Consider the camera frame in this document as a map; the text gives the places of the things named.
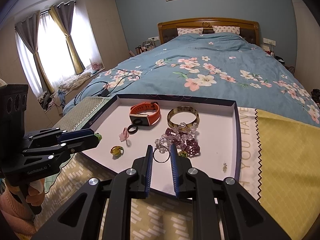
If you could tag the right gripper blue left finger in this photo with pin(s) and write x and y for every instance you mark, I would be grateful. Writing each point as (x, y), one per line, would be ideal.
(148, 173)

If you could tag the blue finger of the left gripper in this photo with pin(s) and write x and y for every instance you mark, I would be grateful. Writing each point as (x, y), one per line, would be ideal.
(81, 144)
(76, 134)

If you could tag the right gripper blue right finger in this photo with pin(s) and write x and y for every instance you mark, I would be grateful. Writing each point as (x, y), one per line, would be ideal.
(174, 168)

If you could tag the left hand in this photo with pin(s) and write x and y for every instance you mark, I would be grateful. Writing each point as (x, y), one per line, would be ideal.
(34, 195)

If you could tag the dark blue shallow tray box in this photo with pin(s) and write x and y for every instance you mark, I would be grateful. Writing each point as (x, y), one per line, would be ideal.
(175, 139)

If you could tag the orange smart watch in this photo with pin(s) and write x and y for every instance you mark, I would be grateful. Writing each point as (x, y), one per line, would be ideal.
(145, 114)

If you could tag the tortoiseshell bangle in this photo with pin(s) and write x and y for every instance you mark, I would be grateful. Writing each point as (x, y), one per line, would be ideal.
(183, 118)

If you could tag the pink knitted sleeve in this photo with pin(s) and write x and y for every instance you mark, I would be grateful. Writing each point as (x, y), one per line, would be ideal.
(18, 218)

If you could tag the blue floral duvet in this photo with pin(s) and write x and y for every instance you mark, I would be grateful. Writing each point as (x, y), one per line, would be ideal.
(221, 66)

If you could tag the patchwork table cloth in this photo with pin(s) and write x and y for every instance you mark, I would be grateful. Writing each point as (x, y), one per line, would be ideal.
(273, 152)

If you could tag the grey yellow curtains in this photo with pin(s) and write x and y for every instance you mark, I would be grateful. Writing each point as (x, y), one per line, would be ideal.
(46, 48)

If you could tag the left floral pillow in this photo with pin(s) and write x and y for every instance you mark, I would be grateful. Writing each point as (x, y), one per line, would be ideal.
(183, 31)

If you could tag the floral pillow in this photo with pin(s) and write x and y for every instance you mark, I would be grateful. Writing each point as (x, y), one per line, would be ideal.
(183, 31)
(226, 29)

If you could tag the wooden headboard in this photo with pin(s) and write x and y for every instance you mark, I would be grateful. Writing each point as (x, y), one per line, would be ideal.
(249, 30)

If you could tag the right floral pillow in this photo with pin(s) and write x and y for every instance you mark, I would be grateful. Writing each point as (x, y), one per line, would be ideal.
(226, 29)

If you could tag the pile of dark clothes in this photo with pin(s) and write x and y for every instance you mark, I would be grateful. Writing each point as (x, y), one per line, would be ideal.
(315, 94)

